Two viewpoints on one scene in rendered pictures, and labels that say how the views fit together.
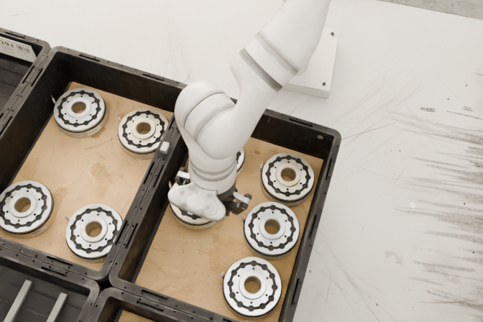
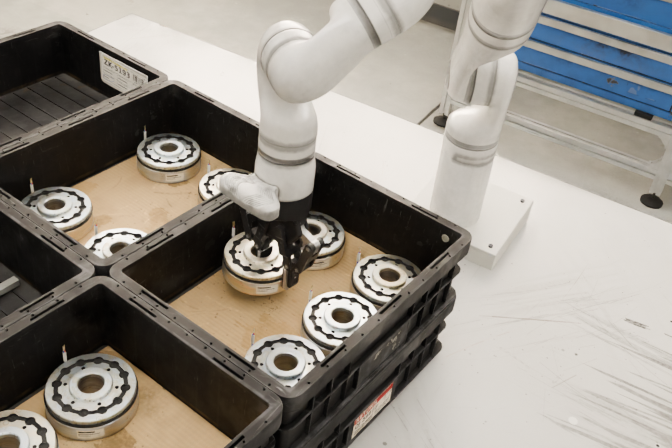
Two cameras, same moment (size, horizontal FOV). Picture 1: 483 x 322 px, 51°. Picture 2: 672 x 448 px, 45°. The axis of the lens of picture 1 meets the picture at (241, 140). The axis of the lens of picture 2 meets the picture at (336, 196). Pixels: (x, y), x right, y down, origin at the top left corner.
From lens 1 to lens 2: 0.55 m
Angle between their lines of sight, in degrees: 29
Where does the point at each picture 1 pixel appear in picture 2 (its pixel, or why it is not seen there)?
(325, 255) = (415, 433)
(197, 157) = (265, 117)
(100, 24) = not seen: hidden behind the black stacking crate
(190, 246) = (227, 313)
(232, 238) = (286, 324)
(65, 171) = (120, 203)
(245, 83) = (336, 13)
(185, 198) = (237, 182)
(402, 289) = not seen: outside the picture
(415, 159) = (597, 370)
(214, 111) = (296, 37)
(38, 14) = not seen: hidden behind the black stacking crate
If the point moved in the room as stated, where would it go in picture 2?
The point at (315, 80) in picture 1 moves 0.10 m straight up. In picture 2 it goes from (480, 239) to (492, 193)
